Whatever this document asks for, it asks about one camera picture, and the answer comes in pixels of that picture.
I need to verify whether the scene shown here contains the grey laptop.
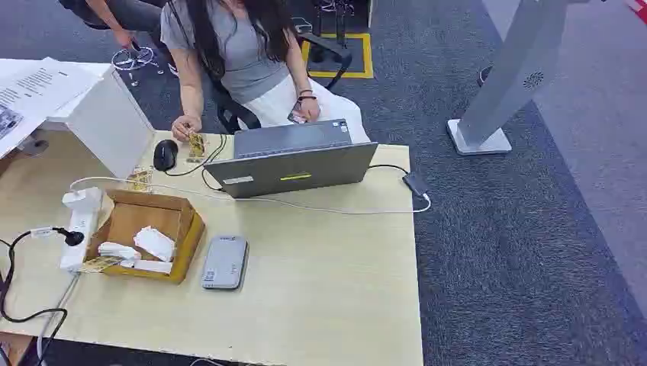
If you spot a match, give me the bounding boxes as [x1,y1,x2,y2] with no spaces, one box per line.
[203,119,379,200]

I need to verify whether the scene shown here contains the smartphone with patterned case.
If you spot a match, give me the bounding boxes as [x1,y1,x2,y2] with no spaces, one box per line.
[287,100,310,125]

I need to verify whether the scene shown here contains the person's left hand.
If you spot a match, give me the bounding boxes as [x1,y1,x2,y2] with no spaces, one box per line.
[298,95,321,124]

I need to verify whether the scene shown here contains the person's hand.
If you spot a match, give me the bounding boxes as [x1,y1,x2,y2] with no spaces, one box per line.
[171,114,204,143]
[298,95,321,124]

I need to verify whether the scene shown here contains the dark grey adapter hub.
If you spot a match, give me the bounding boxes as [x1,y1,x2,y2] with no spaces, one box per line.
[402,172,430,198]

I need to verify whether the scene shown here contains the grey flat power bank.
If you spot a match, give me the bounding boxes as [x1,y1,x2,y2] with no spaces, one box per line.
[201,234,250,292]

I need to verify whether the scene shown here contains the gold card stack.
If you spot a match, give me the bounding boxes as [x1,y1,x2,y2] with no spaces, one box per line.
[187,131,207,164]
[127,165,155,194]

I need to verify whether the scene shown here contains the seated person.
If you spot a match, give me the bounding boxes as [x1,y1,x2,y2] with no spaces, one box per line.
[159,0,372,146]

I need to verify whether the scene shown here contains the person's right hand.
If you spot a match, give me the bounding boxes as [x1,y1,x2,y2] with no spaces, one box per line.
[171,114,204,143]

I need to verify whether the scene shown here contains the black computer mouse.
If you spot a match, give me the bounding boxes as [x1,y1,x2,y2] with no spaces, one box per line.
[153,140,180,173]

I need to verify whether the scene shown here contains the white card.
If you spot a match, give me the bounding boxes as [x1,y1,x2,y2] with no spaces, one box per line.
[133,259,174,276]
[97,241,143,262]
[133,226,177,263]

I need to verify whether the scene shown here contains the wooden card box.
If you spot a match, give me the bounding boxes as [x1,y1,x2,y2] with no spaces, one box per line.
[82,189,208,286]

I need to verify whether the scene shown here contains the grey metal floor stand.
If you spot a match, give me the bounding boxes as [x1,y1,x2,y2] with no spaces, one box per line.
[446,0,594,156]

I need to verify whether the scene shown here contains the white box cabinet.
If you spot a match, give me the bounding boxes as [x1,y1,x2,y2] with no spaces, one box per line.
[42,63,156,179]

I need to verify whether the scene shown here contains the white charger plug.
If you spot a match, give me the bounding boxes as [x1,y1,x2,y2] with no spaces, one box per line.
[61,187,104,213]

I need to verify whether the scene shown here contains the white power strip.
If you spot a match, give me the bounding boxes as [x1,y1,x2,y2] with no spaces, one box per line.
[59,188,104,275]

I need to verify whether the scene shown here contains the bending person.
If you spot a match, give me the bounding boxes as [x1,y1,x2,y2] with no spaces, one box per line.
[58,0,171,52]

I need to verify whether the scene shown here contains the printed paper sheets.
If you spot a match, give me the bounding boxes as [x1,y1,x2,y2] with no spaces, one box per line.
[0,56,103,159]

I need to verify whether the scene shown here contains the red white striped object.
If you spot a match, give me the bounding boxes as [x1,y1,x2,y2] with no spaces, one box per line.
[626,0,647,24]

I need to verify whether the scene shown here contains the long white cable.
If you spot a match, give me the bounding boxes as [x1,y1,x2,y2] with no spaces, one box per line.
[69,176,433,217]

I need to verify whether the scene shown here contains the black hub cable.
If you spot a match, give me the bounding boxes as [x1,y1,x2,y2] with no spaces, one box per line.
[367,164,411,176]

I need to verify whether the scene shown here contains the black mouse cable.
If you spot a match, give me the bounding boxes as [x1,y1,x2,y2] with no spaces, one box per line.
[164,133,229,194]

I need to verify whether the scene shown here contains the black equipment frame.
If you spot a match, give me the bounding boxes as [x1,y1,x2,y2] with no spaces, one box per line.
[311,0,356,47]

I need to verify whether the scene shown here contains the white coiled cable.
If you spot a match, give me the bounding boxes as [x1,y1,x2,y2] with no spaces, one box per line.
[110,45,156,72]

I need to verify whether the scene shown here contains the black plug with cable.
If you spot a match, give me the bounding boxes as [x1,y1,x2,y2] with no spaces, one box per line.
[0,226,86,366]

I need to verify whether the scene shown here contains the grey power strip cord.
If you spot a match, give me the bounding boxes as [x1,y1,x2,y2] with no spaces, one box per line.
[35,271,82,366]

